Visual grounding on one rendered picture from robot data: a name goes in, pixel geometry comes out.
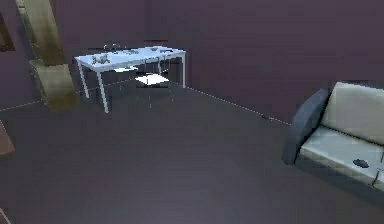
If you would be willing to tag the small black object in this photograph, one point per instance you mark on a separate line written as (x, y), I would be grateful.
(360, 163)

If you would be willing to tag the small dark dish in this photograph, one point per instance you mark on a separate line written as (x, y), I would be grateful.
(166, 51)

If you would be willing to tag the white table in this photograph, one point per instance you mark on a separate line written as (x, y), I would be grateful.
(140, 57)

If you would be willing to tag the white seat chair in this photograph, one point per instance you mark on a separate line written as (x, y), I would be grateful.
(152, 79)

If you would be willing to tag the brown furniture corner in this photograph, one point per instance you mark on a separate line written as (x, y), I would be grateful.
(5, 140)

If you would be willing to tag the grey sofa with pale cushions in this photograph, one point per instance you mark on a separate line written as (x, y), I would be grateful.
(346, 133)

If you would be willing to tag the green leafy item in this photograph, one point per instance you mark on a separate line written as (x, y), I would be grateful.
(101, 60)

